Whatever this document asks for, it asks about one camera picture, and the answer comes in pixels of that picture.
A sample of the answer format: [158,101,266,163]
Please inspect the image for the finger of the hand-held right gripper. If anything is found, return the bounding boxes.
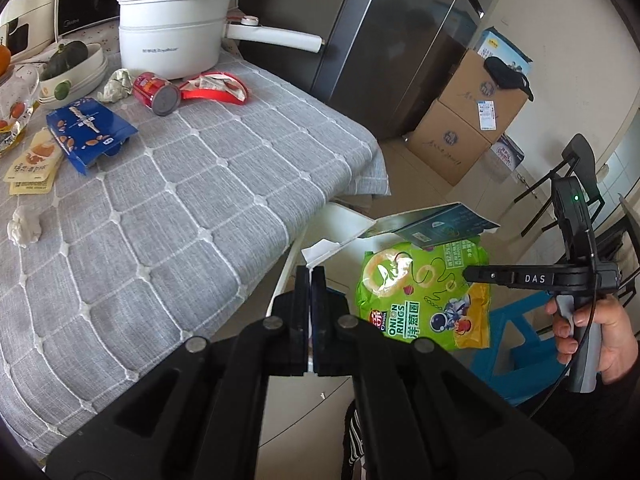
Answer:
[462,264,558,289]

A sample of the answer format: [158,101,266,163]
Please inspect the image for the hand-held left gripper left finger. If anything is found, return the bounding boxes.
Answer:
[45,266,313,480]

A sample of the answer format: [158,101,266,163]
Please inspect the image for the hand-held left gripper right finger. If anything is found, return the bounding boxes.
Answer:
[311,266,581,480]

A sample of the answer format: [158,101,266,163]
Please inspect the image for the green snack bag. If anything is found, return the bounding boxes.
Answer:
[356,242,492,352]

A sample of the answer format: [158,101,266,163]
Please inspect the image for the white plastic bin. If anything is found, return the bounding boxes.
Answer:
[272,201,382,311]

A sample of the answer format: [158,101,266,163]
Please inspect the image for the red snack wrapper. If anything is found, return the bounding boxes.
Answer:
[178,72,250,107]

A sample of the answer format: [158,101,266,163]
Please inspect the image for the red snack can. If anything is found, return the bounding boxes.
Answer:
[132,72,181,117]

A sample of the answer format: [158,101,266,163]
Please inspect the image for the blue snack box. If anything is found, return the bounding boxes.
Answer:
[46,98,139,176]

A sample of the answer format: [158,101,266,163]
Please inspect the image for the white tissue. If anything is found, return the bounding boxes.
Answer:
[7,205,42,249]

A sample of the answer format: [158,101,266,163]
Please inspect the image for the patterned tissue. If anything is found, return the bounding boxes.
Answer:
[97,68,135,104]

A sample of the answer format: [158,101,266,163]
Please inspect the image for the yellow snack packet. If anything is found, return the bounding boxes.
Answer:
[9,167,53,196]
[4,128,65,184]

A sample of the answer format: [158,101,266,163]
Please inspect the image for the person's right forearm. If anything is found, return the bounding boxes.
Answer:
[537,377,640,480]

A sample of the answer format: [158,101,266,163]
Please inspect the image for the person's right hand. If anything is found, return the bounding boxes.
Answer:
[545,295,640,387]

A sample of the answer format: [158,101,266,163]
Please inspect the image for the blue plastic stool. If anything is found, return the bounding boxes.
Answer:
[470,290,572,407]

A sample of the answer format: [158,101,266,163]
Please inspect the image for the teal paper carton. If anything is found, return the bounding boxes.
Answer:
[360,202,501,249]

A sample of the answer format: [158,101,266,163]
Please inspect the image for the small printed box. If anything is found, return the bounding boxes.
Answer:
[487,132,526,176]

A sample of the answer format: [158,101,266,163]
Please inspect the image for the black chair legs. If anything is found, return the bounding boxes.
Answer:
[512,133,606,237]

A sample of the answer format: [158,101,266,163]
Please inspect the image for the striped black white clothing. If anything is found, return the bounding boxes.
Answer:
[342,399,370,480]

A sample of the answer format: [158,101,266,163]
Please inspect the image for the cardboard box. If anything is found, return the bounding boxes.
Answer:
[405,97,494,186]
[437,49,531,134]

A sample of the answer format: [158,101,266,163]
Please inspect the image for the grey checked tablecloth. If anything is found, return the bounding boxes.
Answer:
[0,35,392,461]

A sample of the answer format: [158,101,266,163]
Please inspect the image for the black cloth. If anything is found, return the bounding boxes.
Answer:
[483,56,535,102]

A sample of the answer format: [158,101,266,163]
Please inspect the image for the blue and white box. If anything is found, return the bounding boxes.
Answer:
[475,27,534,76]

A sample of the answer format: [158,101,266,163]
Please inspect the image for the dark grey refrigerator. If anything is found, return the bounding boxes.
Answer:
[235,0,513,142]

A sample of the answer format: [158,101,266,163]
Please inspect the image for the white electric pot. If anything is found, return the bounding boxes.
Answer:
[117,0,326,81]

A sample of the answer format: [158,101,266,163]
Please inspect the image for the white bowl with avocados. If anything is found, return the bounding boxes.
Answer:
[37,42,108,104]

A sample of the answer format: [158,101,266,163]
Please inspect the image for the white dotted cloth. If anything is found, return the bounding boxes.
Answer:
[56,20,122,56]

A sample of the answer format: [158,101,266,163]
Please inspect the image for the dark green squash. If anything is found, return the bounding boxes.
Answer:
[45,40,90,79]

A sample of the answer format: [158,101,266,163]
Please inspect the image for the glass jar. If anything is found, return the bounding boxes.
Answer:
[0,62,41,147]

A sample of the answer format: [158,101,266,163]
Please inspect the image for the cream air fryer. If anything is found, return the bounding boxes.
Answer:
[0,0,62,61]

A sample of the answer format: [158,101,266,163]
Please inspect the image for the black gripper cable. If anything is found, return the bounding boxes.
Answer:
[529,240,599,418]

